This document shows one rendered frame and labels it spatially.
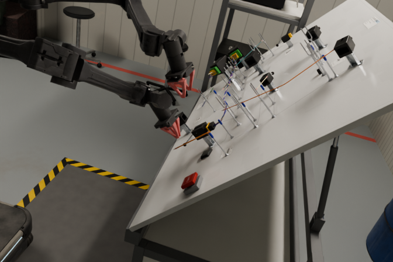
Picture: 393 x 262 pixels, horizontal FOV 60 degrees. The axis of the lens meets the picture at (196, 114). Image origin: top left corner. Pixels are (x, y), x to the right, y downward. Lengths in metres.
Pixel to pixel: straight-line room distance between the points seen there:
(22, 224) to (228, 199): 1.14
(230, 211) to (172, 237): 0.30
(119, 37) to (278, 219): 3.63
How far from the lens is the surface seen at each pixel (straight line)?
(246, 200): 1.59
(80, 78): 0.99
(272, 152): 0.99
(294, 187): 1.78
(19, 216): 2.17
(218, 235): 1.40
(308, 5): 2.05
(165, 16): 4.43
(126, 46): 4.72
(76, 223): 2.43
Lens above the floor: 1.82
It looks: 29 degrees down
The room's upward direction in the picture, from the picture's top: 14 degrees clockwise
